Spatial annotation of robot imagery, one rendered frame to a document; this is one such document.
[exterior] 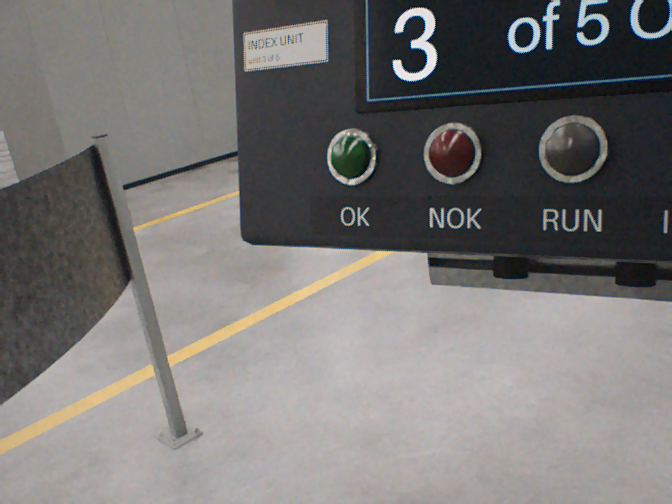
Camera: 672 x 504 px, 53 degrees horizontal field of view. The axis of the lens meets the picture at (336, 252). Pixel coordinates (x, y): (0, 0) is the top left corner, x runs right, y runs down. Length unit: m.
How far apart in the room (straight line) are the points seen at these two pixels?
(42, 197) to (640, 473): 1.58
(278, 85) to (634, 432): 1.80
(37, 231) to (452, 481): 1.19
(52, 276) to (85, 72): 4.55
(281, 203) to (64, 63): 5.71
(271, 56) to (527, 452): 1.69
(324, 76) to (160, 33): 6.12
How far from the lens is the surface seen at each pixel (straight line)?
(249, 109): 0.35
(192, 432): 2.25
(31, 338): 1.57
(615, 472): 1.91
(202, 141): 6.61
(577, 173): 0.28
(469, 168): 0.29
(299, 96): 0.34
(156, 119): 6.36
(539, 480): 1.87
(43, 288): 1.60
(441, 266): 0.39
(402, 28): 0.31
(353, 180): 0.32
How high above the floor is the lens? 1.18
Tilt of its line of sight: 19 degrees down
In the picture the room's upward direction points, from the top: 9 degrees counter-clockwise
